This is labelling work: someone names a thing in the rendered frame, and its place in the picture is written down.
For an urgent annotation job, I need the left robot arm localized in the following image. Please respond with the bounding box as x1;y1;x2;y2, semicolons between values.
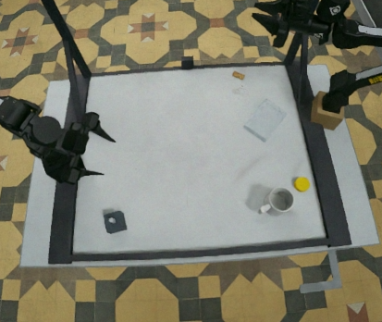
290;0;382;114

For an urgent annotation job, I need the grey mug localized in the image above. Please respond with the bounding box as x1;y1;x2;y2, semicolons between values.
257;186;294;217

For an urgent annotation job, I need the yellow short cylinder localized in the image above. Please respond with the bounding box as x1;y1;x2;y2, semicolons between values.
294;177;310;192

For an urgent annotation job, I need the tan domino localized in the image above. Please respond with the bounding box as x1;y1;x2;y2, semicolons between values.
232;71;245;80

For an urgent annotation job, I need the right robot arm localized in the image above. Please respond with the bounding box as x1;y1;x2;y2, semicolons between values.
0;95;89;167

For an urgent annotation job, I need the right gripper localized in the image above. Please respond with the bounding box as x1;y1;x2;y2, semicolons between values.
49;111;116;185

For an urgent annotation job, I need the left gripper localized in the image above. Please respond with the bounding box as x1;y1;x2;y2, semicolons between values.
252;0;314;48

